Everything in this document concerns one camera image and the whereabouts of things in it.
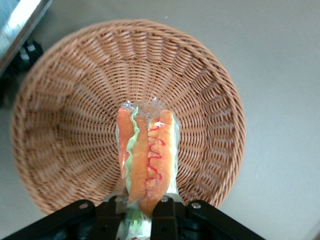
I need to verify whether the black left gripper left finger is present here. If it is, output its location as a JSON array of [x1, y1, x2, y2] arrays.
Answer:
[[93, 196, 127, 240]]

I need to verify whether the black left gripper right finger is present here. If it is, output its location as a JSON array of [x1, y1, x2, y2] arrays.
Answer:
[[149, 196, 179, 240]]

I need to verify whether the triangle sandwich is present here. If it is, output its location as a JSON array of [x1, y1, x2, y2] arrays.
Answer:
[[115, 98, 181, 240]]

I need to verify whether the round brown wicker basket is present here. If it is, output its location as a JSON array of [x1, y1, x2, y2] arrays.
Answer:
[[10, 18, 247, 216]]

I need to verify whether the black sealing machine yellow panel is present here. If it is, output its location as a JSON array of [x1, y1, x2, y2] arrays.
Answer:
[[0, 0, 53, 76]]

